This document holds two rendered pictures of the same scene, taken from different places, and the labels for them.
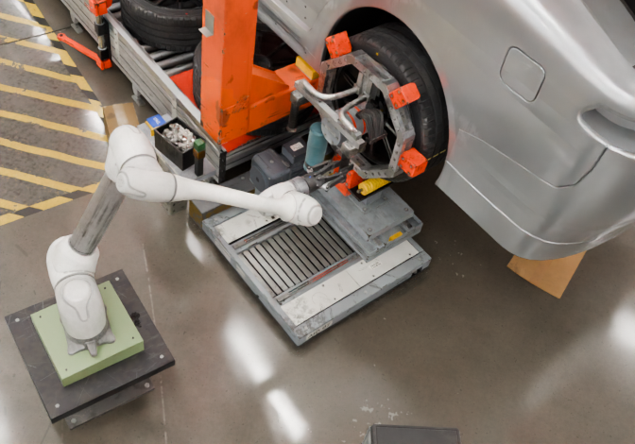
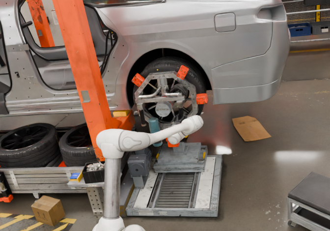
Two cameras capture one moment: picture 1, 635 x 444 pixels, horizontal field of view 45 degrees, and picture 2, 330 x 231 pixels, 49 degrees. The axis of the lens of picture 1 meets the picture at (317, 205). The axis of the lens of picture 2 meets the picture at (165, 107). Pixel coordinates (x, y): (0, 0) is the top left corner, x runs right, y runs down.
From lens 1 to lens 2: 159 cm
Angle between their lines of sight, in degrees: 33
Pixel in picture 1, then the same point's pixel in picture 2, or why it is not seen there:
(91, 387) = not seen: outside the picture
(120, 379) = not seen: outside the picture
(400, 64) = (170, 65)
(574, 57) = not seen: outside the picture
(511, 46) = (214, 15)
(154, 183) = (141, 134)
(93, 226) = (115, 194)
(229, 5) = (94, 77)
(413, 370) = (263, 189)
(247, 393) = not seen: outside the picture
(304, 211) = (196, 119)
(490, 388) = (291, 172)
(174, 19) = (38, 146)
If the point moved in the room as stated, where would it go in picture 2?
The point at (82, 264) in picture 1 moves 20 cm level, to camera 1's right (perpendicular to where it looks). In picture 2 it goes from (120, 223) to (148, 208)
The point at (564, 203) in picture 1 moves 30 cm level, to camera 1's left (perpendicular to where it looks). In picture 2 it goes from (270, 58) to (243, 69)
